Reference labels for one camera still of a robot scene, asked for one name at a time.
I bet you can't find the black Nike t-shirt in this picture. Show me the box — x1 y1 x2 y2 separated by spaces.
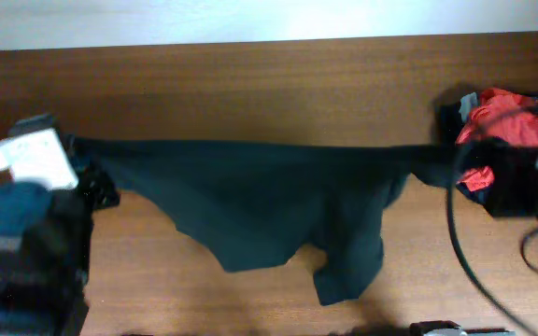
74 137 456 305

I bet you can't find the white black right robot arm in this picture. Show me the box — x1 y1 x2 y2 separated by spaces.
454 139 538 221

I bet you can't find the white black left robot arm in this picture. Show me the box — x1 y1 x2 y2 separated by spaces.
0 114 120 336

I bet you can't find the red printed t-shirt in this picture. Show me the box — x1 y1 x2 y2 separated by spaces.
455 87 538 193

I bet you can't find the navy folded garment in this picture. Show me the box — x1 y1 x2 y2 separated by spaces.
436 101 489 205

